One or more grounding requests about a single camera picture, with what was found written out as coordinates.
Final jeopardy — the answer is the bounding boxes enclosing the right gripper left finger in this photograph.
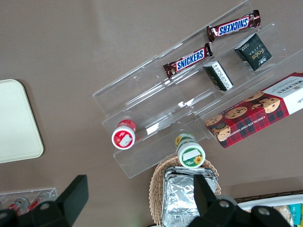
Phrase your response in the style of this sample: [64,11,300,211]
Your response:
[14,175,89,227]

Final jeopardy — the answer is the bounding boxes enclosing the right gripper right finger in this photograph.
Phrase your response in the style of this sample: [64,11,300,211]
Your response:
[189,174,294,227]

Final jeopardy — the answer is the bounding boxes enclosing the oval light wicker basket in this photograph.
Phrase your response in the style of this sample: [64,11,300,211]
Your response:
[148,158,222,227]

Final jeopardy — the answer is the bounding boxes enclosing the cream plastic serving tray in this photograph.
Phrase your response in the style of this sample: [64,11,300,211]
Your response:
[0,79,45,164]

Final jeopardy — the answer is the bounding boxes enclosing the clear acrylic bottle rack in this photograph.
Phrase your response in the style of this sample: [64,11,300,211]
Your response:
[0,188,58,215]

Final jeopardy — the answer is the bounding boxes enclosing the red Coca-Cola bottle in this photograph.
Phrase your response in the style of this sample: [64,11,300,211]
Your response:
[26,197,45,213]
[8,197,29,212]

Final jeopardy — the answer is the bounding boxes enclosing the stacked foil containers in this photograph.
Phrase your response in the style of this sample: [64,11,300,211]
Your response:
[162,166,220,227]

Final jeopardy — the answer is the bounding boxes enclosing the white rectangular snack bin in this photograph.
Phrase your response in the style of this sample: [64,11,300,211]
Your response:
[236,196,303,227]

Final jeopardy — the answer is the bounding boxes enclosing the green lidded yogurt cup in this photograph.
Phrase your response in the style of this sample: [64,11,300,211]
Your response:
[174,133,206,169]

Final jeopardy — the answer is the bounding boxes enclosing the rice cracker snack bag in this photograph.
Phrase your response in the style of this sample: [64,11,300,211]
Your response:
[272,204,291,227]

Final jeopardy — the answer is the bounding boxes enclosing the red lidded yogurt cup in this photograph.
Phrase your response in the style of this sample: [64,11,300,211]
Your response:
[111,119,137,150]

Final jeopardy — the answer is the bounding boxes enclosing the teal snack packet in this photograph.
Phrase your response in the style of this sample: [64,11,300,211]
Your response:
[288,203,303,225]

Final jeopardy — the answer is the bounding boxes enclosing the red Walkers cookie box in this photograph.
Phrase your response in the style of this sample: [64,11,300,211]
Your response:
[205,72,303,149]

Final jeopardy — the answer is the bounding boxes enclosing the clear acrylic tiered shelf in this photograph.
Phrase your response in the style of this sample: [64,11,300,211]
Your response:
[92,0,303,180]

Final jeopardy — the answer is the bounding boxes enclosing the black box with white label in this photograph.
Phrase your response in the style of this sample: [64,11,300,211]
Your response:
[203,60,234,92]

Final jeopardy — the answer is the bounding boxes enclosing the Snickers chocolate bar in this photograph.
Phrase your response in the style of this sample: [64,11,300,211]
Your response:
[205,9,261,44]
[162,43,213,79]

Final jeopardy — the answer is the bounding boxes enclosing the black Face print box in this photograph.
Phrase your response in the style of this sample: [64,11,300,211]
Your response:
[234,33,273,71]

